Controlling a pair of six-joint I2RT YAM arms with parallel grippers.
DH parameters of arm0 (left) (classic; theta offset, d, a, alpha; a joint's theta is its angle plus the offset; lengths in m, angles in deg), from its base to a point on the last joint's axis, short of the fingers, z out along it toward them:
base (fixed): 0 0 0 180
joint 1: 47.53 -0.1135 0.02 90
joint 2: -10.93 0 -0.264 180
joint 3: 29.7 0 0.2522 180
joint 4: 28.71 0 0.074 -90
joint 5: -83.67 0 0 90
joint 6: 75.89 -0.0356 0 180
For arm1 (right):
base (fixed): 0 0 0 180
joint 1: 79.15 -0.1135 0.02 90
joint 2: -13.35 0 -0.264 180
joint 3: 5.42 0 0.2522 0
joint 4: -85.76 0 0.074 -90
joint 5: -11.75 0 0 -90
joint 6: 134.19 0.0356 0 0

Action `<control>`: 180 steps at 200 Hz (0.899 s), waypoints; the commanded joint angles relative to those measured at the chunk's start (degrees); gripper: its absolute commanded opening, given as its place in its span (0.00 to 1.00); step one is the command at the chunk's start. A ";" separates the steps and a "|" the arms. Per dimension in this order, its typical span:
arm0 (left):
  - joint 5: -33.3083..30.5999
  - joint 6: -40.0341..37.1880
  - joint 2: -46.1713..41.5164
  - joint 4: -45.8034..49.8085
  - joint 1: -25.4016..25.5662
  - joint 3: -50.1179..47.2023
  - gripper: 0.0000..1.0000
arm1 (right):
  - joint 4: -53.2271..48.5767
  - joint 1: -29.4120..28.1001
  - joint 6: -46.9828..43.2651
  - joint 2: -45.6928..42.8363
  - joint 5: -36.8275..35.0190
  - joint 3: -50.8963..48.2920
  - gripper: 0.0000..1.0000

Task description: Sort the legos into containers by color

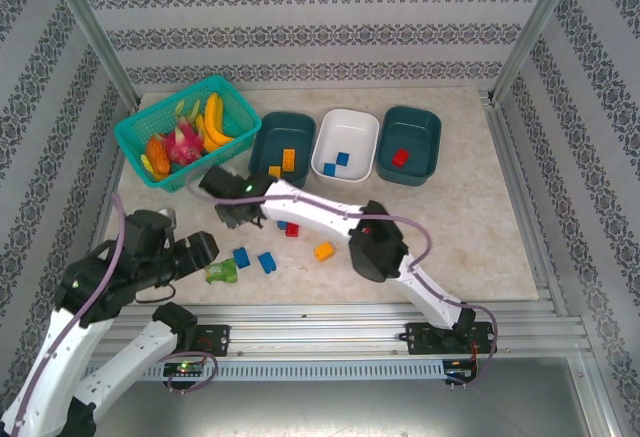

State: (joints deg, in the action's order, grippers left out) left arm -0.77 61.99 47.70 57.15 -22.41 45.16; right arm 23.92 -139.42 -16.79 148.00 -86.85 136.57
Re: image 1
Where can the blue lego brick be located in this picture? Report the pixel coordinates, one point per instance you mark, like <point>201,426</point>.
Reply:
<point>241,257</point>
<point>267,262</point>
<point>329,169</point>
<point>342,158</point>
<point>282,225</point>

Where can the yellow lego brick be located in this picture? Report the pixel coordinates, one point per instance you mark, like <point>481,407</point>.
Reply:
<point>274,171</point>
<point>324,252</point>

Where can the orange lego brick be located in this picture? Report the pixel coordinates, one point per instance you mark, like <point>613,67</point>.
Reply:
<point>288,159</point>

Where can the red lego brick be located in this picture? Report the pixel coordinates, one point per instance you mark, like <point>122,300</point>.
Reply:
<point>292,230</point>
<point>400,158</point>

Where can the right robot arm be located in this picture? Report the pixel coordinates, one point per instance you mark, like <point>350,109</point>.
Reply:
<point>310,207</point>

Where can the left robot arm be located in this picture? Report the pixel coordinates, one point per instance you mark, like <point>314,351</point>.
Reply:
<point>125,372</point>

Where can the green snack packet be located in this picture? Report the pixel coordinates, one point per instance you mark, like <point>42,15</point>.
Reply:
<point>222,272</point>

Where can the orange-yellow toy banana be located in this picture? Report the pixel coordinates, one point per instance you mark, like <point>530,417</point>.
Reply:
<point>207,139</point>

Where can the dark teal plastic container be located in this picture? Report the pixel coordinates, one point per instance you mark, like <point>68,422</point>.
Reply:
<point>407,129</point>
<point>280,139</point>

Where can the yellow toy banana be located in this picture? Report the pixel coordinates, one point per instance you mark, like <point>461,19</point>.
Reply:
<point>214,114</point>

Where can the orange toy fruit half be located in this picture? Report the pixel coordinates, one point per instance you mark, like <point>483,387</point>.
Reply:
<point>157,157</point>

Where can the yellow-green toy fruit slice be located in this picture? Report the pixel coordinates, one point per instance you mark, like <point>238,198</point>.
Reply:
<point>146,162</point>

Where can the small circuit board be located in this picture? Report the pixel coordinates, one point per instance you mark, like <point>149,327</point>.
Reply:
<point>185,369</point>
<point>457,373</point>

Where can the teal plastic basket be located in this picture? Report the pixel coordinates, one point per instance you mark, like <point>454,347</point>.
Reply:
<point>142,129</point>

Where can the white plastic container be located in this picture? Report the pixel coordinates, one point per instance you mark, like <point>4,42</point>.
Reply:
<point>350,132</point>

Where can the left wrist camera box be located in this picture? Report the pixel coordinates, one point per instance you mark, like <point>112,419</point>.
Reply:
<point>169,216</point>

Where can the aluminium side rail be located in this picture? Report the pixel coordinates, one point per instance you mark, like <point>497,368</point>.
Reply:
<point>102,197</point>
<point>515,172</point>

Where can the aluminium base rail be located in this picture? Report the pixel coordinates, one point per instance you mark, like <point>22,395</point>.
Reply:
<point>310,329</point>

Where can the aluminium corner post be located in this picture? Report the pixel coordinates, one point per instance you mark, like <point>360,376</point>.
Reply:
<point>537,22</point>
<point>85,22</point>

